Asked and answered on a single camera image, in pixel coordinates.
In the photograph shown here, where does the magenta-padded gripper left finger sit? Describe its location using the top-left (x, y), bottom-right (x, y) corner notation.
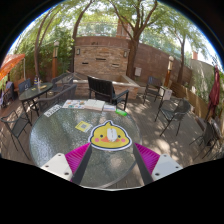
top-left (40, 142), bottom-right (93, 186)

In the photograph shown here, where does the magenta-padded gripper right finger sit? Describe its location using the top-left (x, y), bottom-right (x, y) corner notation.
top-left (132, 142), bottom-right (184, 186)

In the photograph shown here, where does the yellow duck-shaped mouse pad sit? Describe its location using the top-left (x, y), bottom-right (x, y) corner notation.
top-left (87, 120), bottom-right (133, 152)

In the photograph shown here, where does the yellow square card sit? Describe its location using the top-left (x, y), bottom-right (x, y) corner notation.
top-left (74, 120), bottom-right (93, 133)

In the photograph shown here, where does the white printed label card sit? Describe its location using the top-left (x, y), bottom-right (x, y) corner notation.
top-left (43, 104), bottom-right (63, 118)

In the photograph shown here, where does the green packet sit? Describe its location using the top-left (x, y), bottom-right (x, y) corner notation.
top-left (115, 108), bottom-right (129, 117)

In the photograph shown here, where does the open white book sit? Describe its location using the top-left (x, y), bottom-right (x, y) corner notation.
top-left (83, 98), bottom-right (106, 112)

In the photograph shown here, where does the small white closed book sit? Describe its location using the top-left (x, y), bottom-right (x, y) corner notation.
top-left (102, 104), bottom-right (117, 112)

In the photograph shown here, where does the black metal mesh chair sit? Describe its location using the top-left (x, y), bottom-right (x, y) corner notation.
top-left (18, 78), bottom-right (33, 94)
top-left (143, 75), bottom-right (164, 105)
top-left (0, 109), bottom-right (32, 159)
top-left (189, 119), bottom-right (221, 156)
top-left (154, 98), bottom-right (192, 138)

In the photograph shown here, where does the dark wicker armchair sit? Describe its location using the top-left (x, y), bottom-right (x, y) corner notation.
top-left (35, 83), bottom-right (78, 114)
top-left (51, 72), bottom-right (76, 94)

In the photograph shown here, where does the white box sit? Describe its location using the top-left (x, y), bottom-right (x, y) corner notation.
top-left (159, 85), bottom-right (173, 101)

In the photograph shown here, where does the black slatted wooden chair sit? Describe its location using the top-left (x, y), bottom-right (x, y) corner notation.
top-left (87, 75), bottom-right (130, 111)

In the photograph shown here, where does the dark round side table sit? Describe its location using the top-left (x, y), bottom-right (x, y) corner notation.
top-left (18, 82), bottom-right (54, 118)

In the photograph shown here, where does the closed red patio umbrella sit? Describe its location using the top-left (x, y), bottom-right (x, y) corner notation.
top-left (207, 64), bottom-right (222, 118)

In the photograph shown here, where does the tall forked tree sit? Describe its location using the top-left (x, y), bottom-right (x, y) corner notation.
top-left (106, 0), bottom-right (161, 81)

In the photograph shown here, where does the orange patio umbrella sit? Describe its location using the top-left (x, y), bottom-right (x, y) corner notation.
top-left (0, 53), bottom-right (26, 81)

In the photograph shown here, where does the wooden lamp post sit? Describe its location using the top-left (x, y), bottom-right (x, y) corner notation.
top-left (164, 55), bottom-right (175, 88)
top-left (51, 40), bottom-right (60, 79)

